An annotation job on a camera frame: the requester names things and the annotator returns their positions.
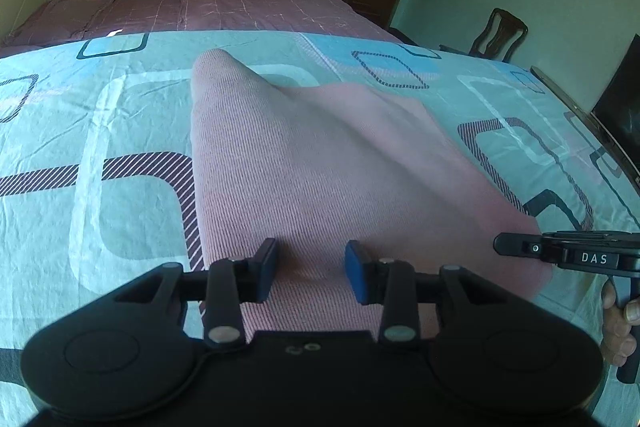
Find dark flat screen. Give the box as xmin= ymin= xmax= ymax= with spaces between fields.
xmin=590 ymin=34 xmax=640 ymax=154

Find pink knit garment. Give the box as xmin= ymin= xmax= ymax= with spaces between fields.
xmin=191 ymin=48 xmax=554 ymax=344

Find person's right hand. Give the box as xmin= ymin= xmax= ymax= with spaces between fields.
xmin=601 ymin=279 xmax=630 ymax=368

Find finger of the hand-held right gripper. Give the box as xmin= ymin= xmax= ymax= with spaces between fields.
xmin=493 ymin=232 xmax=557 ymax=259

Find brown wooden chair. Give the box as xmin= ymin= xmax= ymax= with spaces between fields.
xmin=439 ymin=8 xmax=529 ymax=64

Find wooden bed footboard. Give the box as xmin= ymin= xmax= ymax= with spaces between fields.
xmin=530 ymin=66 xmax=640 ymax=188

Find pink checked bed cover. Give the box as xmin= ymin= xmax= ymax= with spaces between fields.
xmin=0 ymin=0 xmax=417 ymax=58

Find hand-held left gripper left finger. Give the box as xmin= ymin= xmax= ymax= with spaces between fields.
xmin=112 ymin=238 xmax=281 ymax=351

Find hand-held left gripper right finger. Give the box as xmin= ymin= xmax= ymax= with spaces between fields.
xmin=344 ymin=240 xmax=507 ymax=350

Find light blue patterned bed sheet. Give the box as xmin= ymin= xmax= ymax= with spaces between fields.
xmin=0 ymin=29 xmax=640 ymax=427

